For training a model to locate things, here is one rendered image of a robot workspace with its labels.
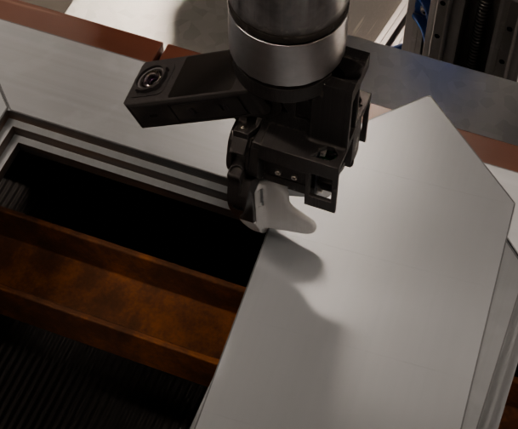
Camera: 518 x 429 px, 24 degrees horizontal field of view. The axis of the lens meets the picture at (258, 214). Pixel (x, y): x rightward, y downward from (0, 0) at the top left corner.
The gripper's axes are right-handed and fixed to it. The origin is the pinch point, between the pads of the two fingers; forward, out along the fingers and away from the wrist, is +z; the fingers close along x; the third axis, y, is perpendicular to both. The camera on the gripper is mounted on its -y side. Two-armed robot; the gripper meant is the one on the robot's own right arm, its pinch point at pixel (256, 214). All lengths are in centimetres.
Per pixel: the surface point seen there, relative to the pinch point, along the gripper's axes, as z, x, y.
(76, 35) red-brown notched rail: 3.0, 14.3, -23.0
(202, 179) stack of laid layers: 1.9, 2.9, -5.9
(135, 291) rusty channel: 17.5, -0.7, -11.6
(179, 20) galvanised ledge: 17.6, 31.9, -21.1
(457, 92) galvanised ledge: 17.6, 32.8, 9.3
